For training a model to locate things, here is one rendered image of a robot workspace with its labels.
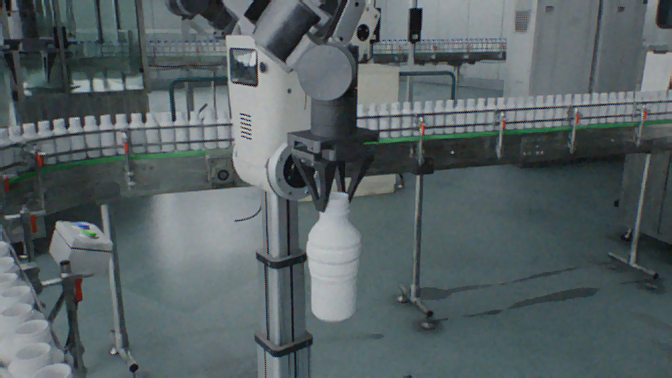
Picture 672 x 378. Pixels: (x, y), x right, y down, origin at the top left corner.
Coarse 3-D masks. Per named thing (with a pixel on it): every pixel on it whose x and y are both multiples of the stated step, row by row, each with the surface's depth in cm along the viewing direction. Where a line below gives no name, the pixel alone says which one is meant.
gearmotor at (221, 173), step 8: (208, 152) 243; (216, 152) 241; (224, 152) 241; (232, 152) 242; (208, 160) 236; (216, 160) 237; (224, 160) 238; (232, 160) 239; (208, 168) 236; (216, 168) 236; (224, 168) 237; (232, 168) 240; (208, 176) 238; (216, 176) 237; (224, 176) 239; (232, 176) 240; (216, 184) 240; (224, 184) 240; (232, 184) 242
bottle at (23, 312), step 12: (0, 312) 71; (12, 312) 73; (24, 312) 74; (0, 324) 71; (12, 324) 71; (12, 336) 71; (0, 348) 71; (12, 348) 71; (0, 360) 71; (12, 360) 71
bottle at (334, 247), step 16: (336, 208) 70; (320, 224) 71; (336, 224) 70; (352, 224) 72; (320, 240) 70; (336, 240) 70; (352, 240) 70; (320, 256) 70; (336, 256) 70; (352, 256) 71; (320, 272) 71; (336, 272) 70; (352, 272) 72; (320, 288) 72; (336, 288) 71; (352, 288) 73; (320, 304) 73; (336, 304) 72; (352, 304) 73; (336, 320) 73
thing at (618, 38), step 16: (608, 0) 615; (624, 0) 622; (640, 0) 629; (608, 16) 621; (624, 16) 628; (640, 16) 635; (608, 32) 626; (624, 32) 633; (640, 32) 640; (608, 48) 632; (624, 48) 639; (640, 48) 646; (592, 64) 643; (608, 64) 638; (624, 64) 645; (592, 80) 645; (608, 80) 643; (624, 80) 651; (608, 96) 649; (592, 160) 667
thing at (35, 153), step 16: (496, 112) 288; (576, 112) 297; (640, 112) 312; (416, 128) 275; (640, 128) 315; (16, 144) 203; (32, 144) 203; (128, 144) 234; (640, 144) 316; (128, 160) 231; (128, 176) 232; (32, 192) 210
